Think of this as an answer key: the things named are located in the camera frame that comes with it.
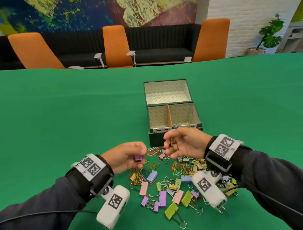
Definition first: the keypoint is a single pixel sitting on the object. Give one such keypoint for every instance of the person's right hand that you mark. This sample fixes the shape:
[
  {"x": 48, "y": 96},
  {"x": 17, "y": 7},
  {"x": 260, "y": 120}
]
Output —
[{"x": 189, "y": 143}]

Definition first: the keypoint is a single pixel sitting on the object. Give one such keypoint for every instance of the person's left hand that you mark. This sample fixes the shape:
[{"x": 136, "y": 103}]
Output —
[{"x": 123, "y": 157}]

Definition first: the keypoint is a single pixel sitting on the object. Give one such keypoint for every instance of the purple binder clip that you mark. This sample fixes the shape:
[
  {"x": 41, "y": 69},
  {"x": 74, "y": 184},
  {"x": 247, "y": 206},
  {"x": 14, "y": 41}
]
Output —
[{"x": 138, "y": 157}]

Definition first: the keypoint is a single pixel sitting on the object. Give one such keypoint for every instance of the heap of sorted binder clips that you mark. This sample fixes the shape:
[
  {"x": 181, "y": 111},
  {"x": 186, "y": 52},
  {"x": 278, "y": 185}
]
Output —
[{"x": 183, "y": 123}]

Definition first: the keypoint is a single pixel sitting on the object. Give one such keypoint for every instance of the dark green divided box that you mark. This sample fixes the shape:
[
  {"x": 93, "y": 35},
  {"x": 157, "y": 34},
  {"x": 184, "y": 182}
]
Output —
[{"x": 158, "y": 139}]

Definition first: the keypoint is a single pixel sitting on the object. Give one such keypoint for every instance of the person's left forearm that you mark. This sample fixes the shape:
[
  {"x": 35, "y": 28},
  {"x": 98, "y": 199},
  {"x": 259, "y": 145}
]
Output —
[{"x": 42, "y": 203}]

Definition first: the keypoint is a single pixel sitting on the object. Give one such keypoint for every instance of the person's right forearm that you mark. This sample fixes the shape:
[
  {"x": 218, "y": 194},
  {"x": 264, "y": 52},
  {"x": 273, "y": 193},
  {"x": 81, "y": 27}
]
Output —
[{"x": 272, "y": 180}]

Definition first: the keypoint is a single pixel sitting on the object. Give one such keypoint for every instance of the left wrist marker band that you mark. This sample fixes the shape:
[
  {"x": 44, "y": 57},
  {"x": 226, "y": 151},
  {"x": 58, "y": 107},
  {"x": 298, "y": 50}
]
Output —
[{"x": 91, "y": 167}]

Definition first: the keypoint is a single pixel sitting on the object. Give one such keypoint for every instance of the wrist marker band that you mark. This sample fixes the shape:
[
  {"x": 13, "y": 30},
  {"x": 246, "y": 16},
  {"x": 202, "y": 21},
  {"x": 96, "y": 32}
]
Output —
[
  {"x": 91, "y": 167},
  {"x": 225, "y": 147}
]

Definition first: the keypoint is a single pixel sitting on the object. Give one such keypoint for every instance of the right wrist marker band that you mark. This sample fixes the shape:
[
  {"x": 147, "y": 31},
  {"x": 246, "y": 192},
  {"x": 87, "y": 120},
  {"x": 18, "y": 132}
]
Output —
[{"x": 225, "y": 147}]

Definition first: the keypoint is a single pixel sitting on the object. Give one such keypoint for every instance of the green table cloth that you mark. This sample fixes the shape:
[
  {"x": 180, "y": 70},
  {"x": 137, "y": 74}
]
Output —
[{"x": 59, "y": 113}]

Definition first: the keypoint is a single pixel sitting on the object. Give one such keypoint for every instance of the orange chair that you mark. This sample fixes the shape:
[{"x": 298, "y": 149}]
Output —
[
  {"x": 33, "y": 51},
  {"x": 211, "y": 40},
  {"x": 116, "y": 46}
]

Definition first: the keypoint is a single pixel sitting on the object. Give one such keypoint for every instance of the black bench sofa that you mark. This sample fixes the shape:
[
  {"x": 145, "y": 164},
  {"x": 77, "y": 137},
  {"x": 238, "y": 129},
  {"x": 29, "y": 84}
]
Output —
[{"x": 161, "y": 40}]

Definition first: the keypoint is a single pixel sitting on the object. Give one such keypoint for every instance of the potted green plant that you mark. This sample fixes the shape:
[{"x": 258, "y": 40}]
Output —
[{"x": 269, "y": 35}]

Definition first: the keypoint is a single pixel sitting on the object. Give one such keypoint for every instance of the white shelf unit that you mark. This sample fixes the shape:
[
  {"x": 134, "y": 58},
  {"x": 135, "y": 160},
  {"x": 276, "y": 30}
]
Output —
[{"x": 293, "y": 40}]

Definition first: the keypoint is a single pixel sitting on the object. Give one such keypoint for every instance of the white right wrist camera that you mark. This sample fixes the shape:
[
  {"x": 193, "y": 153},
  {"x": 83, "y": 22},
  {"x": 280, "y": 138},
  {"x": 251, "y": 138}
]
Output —
[{"x": 207, "y": 187}]

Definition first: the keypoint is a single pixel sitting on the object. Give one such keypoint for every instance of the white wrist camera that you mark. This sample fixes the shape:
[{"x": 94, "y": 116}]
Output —
[
  {"x": 207, "y": 187},
  {"x": 113, "y": 206}
]

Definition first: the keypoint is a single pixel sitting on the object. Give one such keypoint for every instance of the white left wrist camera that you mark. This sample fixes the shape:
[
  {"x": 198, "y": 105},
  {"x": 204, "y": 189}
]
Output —
[{"x": 113, "y": 206}]

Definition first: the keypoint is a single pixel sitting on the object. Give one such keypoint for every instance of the colourful wall mural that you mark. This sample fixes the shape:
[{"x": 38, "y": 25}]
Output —
[{"x": 82, "y": 11}]

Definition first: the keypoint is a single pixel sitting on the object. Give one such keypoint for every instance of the green yellow wall painting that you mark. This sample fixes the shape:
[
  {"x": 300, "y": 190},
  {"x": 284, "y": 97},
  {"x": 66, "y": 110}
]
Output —
[{"x": 298, "y": 11}]

